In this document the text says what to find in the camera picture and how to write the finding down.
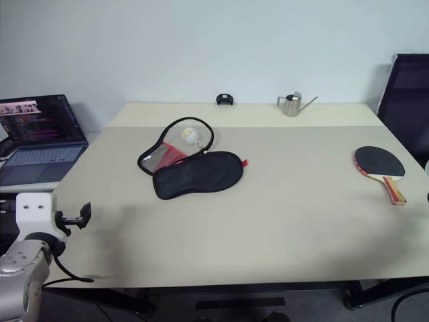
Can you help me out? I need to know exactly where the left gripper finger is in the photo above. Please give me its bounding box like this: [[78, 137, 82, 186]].
[[78, 201, 93, 230]]

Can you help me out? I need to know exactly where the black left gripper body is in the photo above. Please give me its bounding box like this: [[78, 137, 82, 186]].
[[54, 209, 84, 236]]

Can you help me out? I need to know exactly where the black and red paddle case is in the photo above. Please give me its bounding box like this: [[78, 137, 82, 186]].
[[136, 115, 251, 201]]

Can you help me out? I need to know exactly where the white side desk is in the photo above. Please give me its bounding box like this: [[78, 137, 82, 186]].
[[0, 180, 62, 195]]

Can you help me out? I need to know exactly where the open grey laptop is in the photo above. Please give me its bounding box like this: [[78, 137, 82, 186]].
[[0, 94, 90, 187]]

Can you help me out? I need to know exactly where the black device beside laptop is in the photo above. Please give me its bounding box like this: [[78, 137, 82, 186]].
[[0, 138, 15, 159]]

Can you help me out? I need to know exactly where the black flat bar under table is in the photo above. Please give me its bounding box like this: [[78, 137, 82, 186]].
[[195, 296, 286, 311]]

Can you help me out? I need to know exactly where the small black plastic clip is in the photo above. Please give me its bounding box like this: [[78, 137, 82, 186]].
[[215, 93, 235, 107]]

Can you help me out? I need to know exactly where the dark rounded shape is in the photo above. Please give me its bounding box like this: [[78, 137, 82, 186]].
[[263, 311, 296, 322]]

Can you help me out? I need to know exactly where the steel watering can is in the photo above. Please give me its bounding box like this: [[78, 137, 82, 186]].
[[275, 91, 320, 118]]

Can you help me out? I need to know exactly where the black mesh office chair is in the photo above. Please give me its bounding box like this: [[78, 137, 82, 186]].
[[376, 52, 429, 168]]

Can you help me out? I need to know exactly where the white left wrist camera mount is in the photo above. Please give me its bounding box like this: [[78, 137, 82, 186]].
[[15, 192, 68, 243]]

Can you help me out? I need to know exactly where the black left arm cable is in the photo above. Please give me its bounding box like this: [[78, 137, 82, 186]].
[[42, 254, 95, 288]]

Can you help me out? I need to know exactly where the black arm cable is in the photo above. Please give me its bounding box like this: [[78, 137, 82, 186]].
[[392, 286, 429, 322], [42, 254, 95, 288]]

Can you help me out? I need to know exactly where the white yellow plush keychain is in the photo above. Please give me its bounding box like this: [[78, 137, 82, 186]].
[[180, 126, 204, 149]]

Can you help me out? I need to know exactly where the black table frame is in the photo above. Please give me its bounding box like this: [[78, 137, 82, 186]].
[[42, 276, 429, 317]]

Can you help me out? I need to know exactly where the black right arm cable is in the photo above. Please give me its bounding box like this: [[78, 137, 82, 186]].
[[392, 286, 429, 322]]

